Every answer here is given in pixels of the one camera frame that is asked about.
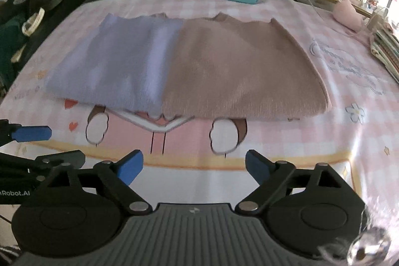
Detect purple and tan sweater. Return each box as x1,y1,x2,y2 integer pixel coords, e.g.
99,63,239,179
45,12,331,122

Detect white woven strap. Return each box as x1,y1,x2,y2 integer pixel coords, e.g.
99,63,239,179
22,8,46,36

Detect fluffy sleeve with crystal bead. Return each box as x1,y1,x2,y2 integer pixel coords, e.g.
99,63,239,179
318,207,394,266

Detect pink checkered printed blanket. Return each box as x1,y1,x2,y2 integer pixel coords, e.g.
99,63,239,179
0,0,399,254

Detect dark clothing pile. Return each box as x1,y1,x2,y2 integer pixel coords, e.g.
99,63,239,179
0,0,87,96

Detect pink plush toy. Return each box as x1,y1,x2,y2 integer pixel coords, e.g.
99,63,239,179
333,0,364,33

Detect black white striped cloth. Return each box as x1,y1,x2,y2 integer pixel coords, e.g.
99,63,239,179
0,246,23,266

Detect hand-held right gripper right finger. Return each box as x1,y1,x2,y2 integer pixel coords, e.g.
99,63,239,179
235,150,356,216

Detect stack of flat books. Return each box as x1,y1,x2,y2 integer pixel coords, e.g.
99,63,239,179
369,25,399,84

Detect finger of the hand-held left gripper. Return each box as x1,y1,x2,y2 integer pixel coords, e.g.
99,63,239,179
0,119,52,145
0,150,87,176

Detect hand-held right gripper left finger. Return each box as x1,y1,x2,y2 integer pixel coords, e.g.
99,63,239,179
44,150,153,216

